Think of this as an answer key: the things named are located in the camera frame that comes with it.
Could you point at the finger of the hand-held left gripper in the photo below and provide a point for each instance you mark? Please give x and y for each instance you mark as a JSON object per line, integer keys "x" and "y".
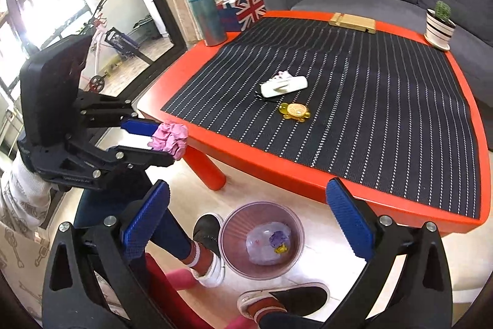
{"x": 138, "y": 127}
{"x": 146, "y": 158}

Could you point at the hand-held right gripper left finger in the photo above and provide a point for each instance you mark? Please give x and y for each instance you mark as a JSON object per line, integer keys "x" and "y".
{"x": 146, "y": 221}

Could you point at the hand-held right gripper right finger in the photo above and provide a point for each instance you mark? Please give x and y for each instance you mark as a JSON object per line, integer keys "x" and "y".
{"x": 350, "y": 221}

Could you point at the pink paper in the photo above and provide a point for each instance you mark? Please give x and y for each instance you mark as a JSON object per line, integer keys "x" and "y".
{"x": 169, "y": 140}

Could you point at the purple paper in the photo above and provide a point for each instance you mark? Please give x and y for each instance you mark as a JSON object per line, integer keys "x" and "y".
{"x": 279, "y": 237}

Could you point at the yellow paper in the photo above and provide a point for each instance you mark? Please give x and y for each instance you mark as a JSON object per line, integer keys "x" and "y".
{"x": 282, "y": 249}

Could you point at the pink translucent waste bin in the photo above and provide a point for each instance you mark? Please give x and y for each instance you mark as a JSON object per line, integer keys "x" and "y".
{"x": 235, "y": 228}

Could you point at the yellow turtle toy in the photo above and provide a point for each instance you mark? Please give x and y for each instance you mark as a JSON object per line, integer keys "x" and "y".
{"x": 295, "y": 110}

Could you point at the white oblong case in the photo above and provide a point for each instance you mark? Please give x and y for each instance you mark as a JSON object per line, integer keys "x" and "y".
{"x": 285, "y": 86}

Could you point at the small pink white toy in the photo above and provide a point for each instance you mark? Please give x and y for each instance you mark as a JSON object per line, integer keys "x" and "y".
{"x": 282, "y": 74}

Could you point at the person's left forearm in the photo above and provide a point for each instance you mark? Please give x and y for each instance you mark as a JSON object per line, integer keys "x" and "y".
{"x": 23, "y": 190}

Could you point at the person's left leg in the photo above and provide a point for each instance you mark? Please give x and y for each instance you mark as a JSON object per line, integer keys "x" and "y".
{"x": 169, "y": 232}

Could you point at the person's leg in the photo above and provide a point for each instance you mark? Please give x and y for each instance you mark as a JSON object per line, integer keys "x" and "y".
{"x": 169, "y": 232}
{"x": 285, "y": 319}

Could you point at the red table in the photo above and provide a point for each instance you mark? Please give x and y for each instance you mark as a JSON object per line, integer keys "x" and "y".
{"x": 177, "y": 82}

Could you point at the person's left shoe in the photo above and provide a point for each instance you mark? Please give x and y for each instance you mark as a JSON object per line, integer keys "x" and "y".
{"x": 208, "y": 232}

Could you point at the person's shoe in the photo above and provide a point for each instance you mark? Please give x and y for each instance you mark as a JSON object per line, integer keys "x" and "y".
{"x": 208, "y": 232}
{"x": 296, "y": 294}

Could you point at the red stool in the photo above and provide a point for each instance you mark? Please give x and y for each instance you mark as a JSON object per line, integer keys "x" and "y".
{"x": 169, "y": 298}

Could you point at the person's right shoe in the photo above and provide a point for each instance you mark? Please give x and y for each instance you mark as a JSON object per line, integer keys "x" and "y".
{"x": 296, "y": 294}

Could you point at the clear plastic bin bag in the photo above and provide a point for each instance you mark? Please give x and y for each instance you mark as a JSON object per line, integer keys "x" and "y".
{"x": 260, "y": 248}

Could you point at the black framed mirror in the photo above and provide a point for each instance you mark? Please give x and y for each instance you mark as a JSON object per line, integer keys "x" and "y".
{"x": 77, "y": 5}

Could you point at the person's right leg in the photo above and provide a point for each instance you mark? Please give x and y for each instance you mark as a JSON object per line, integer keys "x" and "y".
{"x": 285, "y": 319}

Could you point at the black striped table mat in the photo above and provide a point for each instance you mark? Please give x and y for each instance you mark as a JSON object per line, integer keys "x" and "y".
{"x": 366, "y": 101}

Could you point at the teal thermos bottle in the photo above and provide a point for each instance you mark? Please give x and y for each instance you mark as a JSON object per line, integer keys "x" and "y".
{"x": 208, "y": 18}

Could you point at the flag print tissue box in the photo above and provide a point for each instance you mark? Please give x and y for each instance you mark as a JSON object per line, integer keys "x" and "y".
{"x": 248, "y": 11}

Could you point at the wooden phone stand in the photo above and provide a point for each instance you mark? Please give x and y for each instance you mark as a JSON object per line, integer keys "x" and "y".
{"x": 356, "y": 22}

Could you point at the cactus in striped pot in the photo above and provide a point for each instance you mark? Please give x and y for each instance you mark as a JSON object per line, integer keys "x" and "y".
{"x": 439, "y": 30}

